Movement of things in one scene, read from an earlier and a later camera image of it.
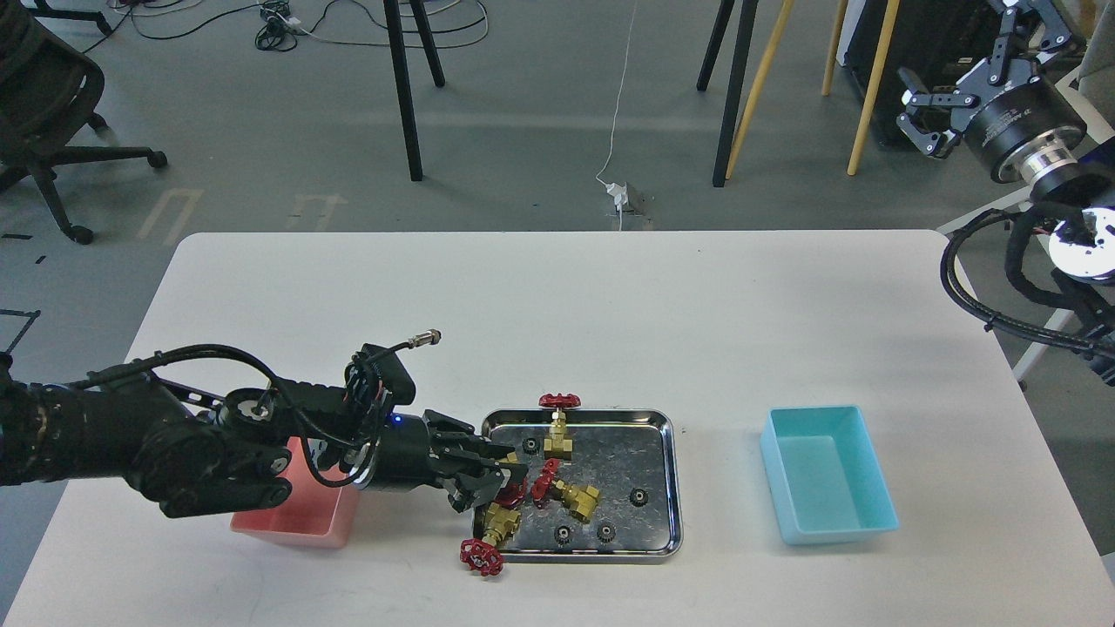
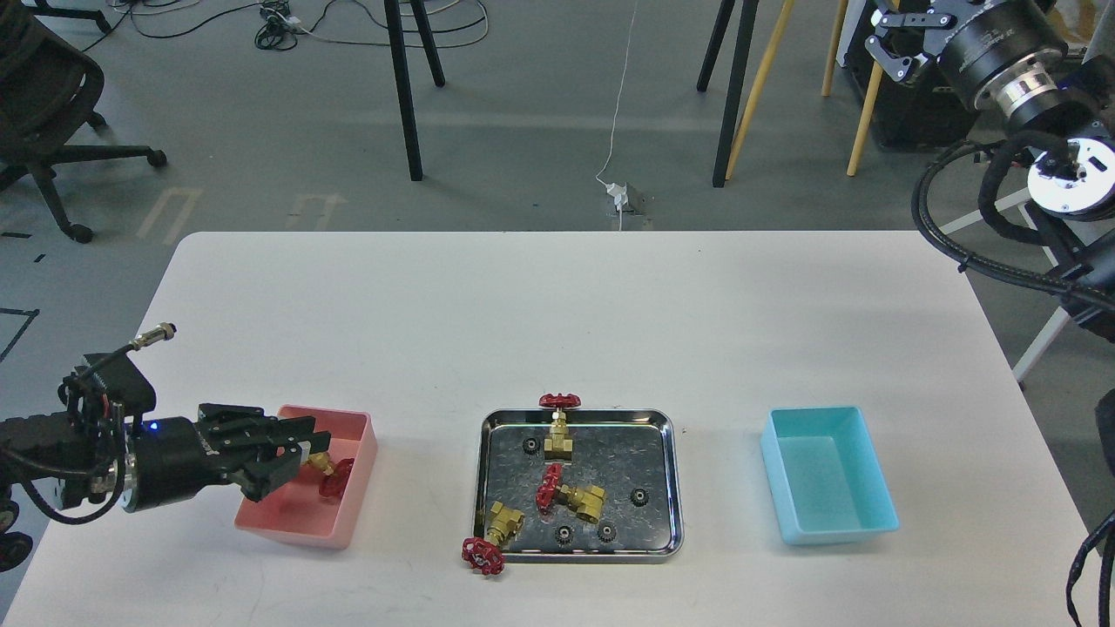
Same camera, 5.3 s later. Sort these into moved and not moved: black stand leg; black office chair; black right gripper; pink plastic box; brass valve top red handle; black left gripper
Moved: black right gripper; black left gripper
Not moved: black office chair; brass valve top red handle; black stand leg; pink plastic box
